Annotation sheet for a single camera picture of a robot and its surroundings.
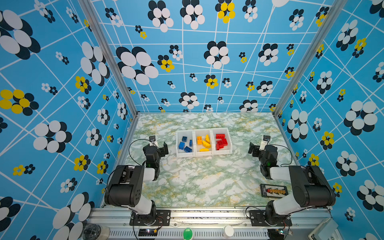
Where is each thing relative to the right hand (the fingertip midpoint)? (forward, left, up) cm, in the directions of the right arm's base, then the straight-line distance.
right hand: (260, 143), depth 94 cm
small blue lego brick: (+6, +49, -4) cm, 50 cm away
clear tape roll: (-47, +83, +5) cm, 95 cm away
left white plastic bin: (+6, +44, +1) cm, 45 cm away
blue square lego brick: (-2, +46, -4) cm, 47 cm away
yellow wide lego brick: (-2, +36, -4) cm, 36 cm away
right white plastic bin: (0, +20, -6) cm, 21 cm away
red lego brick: (+10, +24, -6) cm, 26 cm away
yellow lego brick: (+5, +38, -2) cm, 39 cm away
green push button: (-47, +43, +3) cm, 64 cm away
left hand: (-1, +65, +2) cm, 65 cm away
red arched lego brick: (+4, +22, -4) cm, 23 cm away
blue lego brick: (+2, +51, -6) cm, 51 cm away
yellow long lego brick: (+6, +33, -3) cm, 34 cm away
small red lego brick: (+1, +27, -4) cm, 27 cm away
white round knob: (-46, +26, 0) cm, 53 cm away
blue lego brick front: (+3, +44, -3) cm, 45 cm away
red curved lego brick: (+3, +25, -4) cm, 25 cm away
